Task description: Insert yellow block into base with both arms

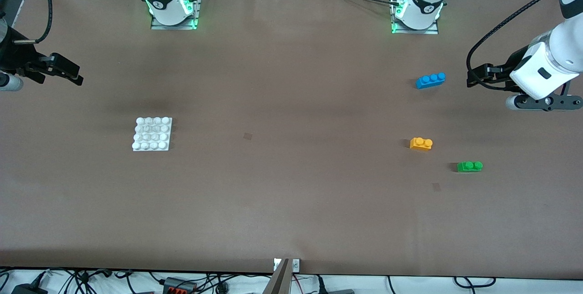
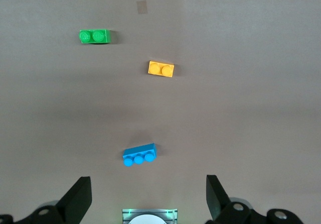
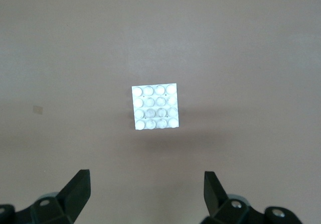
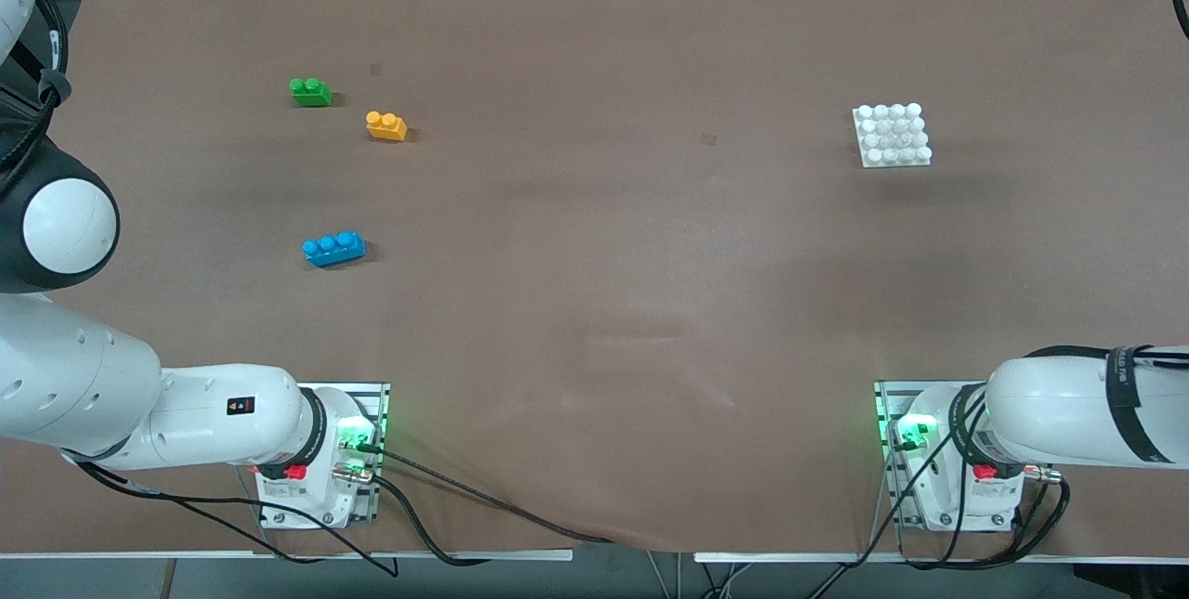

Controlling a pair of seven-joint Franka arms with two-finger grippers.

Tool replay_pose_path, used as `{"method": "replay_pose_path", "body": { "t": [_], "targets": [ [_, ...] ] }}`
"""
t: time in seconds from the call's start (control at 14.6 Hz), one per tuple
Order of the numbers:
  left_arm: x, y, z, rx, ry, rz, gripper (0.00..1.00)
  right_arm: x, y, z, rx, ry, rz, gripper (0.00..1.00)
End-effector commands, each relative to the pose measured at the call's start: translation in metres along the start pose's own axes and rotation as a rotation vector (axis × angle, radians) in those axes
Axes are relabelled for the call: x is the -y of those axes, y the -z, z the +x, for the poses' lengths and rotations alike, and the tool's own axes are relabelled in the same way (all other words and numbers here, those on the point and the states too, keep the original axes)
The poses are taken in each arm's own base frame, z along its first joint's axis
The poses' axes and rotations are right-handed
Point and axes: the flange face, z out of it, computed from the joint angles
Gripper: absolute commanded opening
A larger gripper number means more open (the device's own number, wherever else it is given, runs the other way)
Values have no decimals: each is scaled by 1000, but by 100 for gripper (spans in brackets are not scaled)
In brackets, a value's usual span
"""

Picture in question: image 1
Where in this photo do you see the white studded base plate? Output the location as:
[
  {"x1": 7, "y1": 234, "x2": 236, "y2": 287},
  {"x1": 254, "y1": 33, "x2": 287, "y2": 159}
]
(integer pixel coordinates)
[{"x1": 132, "y1": 117, "x2": 173, "y2": 152}]

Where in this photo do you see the blue toy block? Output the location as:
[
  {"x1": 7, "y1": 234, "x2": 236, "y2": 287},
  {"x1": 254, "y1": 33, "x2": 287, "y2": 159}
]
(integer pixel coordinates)
[{"x1": 415, "y1": 72, "x2": 446, "y2": 90}]

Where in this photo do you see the black power adapter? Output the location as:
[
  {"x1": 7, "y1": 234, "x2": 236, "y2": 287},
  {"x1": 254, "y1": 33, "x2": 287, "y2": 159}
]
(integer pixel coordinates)
[{"x1": 10, "y1": 283, "x2": 48, "y2": 294}]

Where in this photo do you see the black adapter with orange levers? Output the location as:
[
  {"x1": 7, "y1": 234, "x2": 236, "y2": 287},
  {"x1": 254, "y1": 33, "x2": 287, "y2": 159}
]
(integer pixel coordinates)
[{"x1": 162, "y1": 277, "x2": 197, "y2": 294}]

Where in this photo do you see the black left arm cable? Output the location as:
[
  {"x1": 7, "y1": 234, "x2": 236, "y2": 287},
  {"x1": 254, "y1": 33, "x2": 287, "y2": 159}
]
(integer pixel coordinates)
[{"x1": 466, "y1": 0, "x2": 583, "y2": 92}]

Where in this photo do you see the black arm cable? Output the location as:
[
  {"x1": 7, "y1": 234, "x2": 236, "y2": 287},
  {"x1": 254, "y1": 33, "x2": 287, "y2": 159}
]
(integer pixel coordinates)
[
  {"x1": 27, "y1": 0, "x2": 53, "y2": 44},
  {"x1": 466, "y1": 0, "x2": 583, "y2": 92}
]

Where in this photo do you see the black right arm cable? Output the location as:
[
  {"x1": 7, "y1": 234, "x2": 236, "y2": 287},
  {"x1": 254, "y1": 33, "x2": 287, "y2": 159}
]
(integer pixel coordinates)
[{"x1": 27, "y1": 0, "x2": 53, "y2": 44}]

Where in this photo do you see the looped black cable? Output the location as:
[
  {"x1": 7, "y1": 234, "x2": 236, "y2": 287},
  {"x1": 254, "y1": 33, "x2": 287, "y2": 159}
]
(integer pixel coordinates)
[{"x1": 453, "y1": 277, "x2": 497, "y2": 289}]

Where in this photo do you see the white stand bracket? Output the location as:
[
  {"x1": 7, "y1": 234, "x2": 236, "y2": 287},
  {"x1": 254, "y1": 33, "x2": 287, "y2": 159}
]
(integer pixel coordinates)
[{"x1": 273, "y1": 258, "x2": 301, "y2": 272}]

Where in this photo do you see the grey camera stand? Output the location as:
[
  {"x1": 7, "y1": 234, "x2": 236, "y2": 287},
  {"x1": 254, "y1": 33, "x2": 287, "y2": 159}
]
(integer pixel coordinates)
[{"x1": 263, "y1": 258, "x2": 292, "y2": 294}]

